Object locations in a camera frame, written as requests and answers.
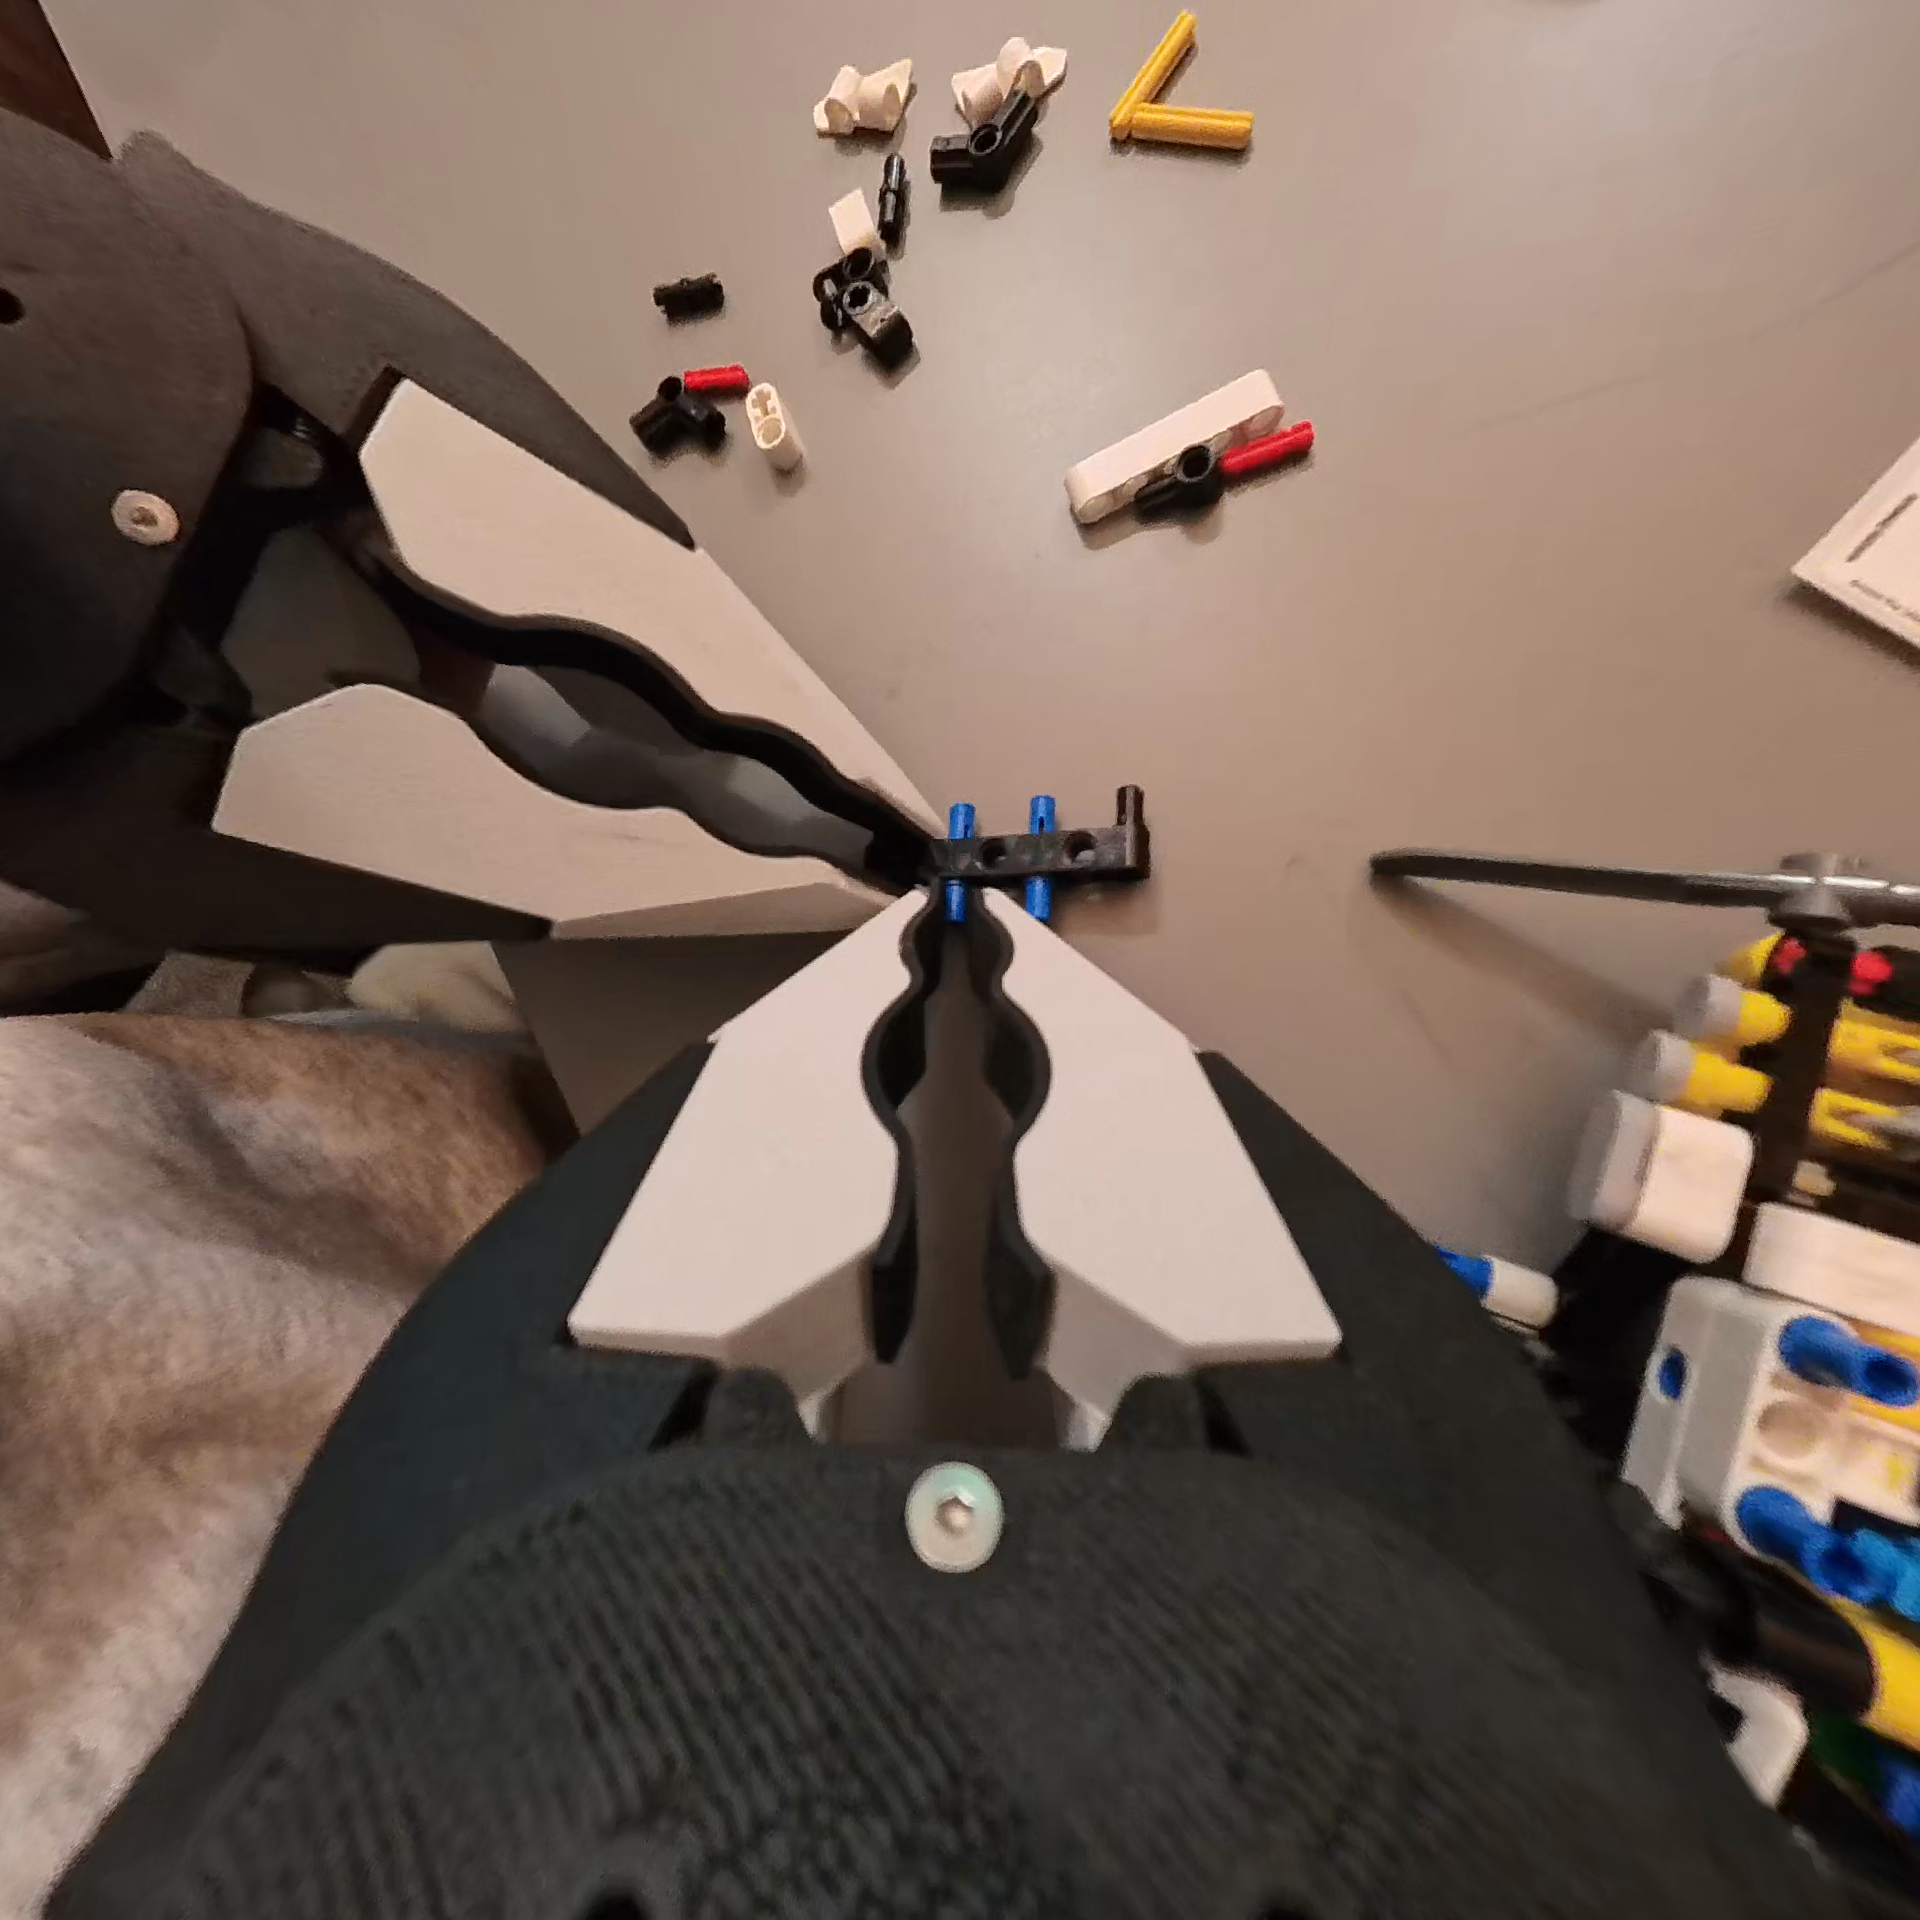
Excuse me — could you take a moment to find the black lego axle connector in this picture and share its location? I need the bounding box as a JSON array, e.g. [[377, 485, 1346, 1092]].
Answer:
[[1132, 441, 1227, 518]]

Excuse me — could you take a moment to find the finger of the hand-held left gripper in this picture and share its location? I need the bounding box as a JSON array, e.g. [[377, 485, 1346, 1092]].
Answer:
[[355, 373, 952, 884], [209, 678, 910, 944]]

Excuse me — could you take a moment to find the white lego connector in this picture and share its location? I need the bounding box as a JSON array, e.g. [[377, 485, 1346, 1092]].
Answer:
[[812, 58, 916, 138], [948, 36, 1070, 122]]

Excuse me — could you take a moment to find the black lego elbow connector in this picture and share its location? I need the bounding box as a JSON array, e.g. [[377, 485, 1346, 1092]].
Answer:
[[628, 374, 729, 459]]

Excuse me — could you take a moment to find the black lego cross connector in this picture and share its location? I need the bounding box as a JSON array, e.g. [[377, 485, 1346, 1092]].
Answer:
[[812, 246, 916, 369]]

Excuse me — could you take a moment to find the black lego frame beam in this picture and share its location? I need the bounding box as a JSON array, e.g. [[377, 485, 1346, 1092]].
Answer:
[[900, 784, 1154, 886]]

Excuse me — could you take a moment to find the lego helicopter model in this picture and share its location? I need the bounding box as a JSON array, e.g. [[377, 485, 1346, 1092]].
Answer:
[[1366, 848, 1920, 1892]]

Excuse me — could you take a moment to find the white lego beam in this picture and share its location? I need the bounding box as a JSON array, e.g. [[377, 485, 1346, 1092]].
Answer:
[[1066, 369, 1286, 528]]

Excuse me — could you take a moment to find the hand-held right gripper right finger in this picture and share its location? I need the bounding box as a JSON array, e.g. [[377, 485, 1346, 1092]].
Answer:
[[977, 884, 1344, 1449]]

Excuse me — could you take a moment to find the black angled lego connector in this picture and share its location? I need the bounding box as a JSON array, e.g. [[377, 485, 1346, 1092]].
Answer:
[[928, 90, 1040, 193]]

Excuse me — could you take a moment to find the zebra striped sticker sheet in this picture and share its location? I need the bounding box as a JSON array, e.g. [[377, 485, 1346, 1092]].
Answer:
[[1793, 441, 1920, 649]]

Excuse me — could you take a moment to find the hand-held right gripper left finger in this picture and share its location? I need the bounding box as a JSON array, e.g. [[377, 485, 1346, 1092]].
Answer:
[[566, 884, 921, 1442]]

